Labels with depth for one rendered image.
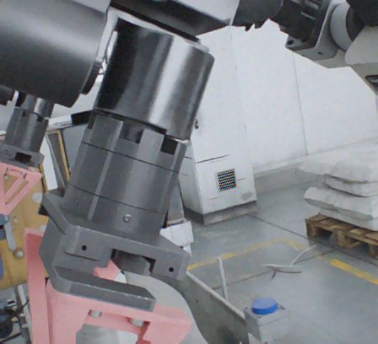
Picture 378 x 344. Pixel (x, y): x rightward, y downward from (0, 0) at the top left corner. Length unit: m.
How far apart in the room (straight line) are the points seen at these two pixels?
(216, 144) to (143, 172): 4.81
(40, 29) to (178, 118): 0.08
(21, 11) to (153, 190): 0.11
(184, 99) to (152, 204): 0.06
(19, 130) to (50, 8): 0.61
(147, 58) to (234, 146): 4.89
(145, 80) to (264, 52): 5.72
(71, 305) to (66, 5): 0.14
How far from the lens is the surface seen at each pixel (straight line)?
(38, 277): 0.37
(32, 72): 0.29
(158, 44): 0.30
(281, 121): 6.09
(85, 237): 0.27
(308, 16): 1.04
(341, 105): 6.50
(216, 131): 5.09
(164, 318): 0.27
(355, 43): 0.99
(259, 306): 1.36
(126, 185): 0.29
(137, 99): 0.29
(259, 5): 0.98
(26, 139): 0.88
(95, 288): 0.25
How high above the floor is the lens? 1.42
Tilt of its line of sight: 9 degrees down
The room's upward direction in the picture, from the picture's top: 10 degrees counter-clockwise
